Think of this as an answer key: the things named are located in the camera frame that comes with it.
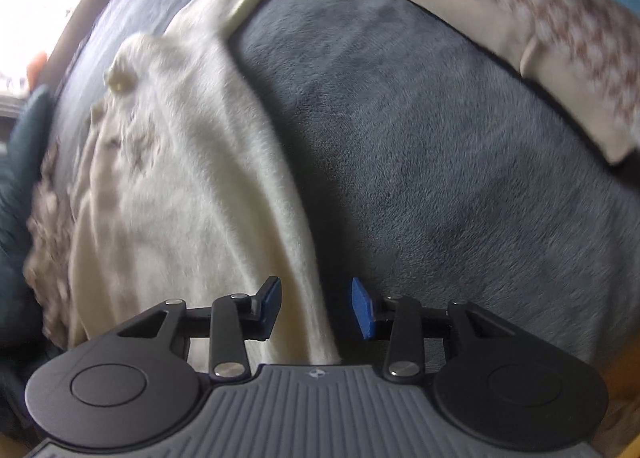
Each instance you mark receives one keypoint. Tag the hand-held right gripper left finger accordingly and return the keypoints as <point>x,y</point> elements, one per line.
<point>271,305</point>

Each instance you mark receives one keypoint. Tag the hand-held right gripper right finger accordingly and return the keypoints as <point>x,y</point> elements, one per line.
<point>361,308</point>

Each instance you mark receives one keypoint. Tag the cream fluffy sweater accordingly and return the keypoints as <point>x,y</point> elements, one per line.
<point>200,162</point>

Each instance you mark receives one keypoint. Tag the grey bed blanket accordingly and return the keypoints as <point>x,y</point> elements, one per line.
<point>425,162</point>

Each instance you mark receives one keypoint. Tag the white shirt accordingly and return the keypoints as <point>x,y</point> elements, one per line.
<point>47,238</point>

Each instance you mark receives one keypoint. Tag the blue duvet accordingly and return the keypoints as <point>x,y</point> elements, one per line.
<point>20,188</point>

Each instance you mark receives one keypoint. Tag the beige folded garment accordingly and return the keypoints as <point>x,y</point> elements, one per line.
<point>565,102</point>

